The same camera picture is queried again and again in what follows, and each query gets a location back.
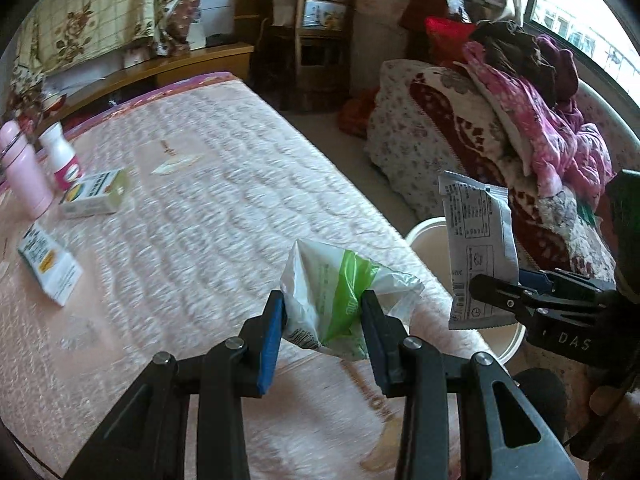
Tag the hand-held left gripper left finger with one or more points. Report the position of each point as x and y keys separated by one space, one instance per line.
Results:
x=272 y=347

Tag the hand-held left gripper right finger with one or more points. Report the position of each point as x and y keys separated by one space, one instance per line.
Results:
x=375 y=342

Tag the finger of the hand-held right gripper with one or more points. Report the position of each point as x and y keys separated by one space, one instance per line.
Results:
x=500 y=294
x=535 y=278

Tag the white printed snack wrapper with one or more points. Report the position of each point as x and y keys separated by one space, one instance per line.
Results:
x=477 y=240

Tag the white green plastic bag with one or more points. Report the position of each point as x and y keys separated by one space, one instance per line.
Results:
x=320 y=295

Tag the white plastic bucket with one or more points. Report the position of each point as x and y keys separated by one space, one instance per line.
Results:
x=432 y=245

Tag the person's right hand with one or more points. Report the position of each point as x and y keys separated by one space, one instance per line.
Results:
x=604 y=400

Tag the pink quilted bedspread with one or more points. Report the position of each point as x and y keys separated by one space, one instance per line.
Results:
x=200 y=220

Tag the pink floral garment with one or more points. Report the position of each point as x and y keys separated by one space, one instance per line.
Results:
x=545 y=125

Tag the red patterned blanket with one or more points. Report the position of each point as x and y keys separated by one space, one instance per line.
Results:
x=465 y=120

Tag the floral sofa cover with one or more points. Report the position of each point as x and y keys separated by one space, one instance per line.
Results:
x=395 y=135

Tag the dark brown garment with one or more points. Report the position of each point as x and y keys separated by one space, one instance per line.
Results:
x=520 y=55

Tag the red plastic bag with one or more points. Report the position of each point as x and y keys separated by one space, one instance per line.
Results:
x=357 y=112

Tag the green yellow medicine box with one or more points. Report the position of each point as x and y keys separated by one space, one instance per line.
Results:
x=95 y=192

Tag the white yellow flat box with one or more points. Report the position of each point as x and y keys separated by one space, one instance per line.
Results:
x=47 y=265

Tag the window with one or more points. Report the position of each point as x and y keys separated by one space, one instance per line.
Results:
x=585 y=15

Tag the white bottle with pink label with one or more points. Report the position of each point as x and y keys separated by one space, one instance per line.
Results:
x=62 y=160

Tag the rolled floral mattress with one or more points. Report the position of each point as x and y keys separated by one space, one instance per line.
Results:
x=385 y=20

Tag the pink water bottle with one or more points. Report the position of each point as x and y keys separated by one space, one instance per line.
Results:
x=25 y=175

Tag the black box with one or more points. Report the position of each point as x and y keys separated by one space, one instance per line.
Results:
x=221 y=39

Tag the wooden chair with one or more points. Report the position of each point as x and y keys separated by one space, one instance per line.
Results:
x=315 y=35

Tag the white router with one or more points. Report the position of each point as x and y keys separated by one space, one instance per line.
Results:
x=198 y=34

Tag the red bowl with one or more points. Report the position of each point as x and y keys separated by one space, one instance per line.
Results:
x=55 y=101

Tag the floral checked cloth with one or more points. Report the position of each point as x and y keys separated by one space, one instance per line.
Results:
x=100 y=10

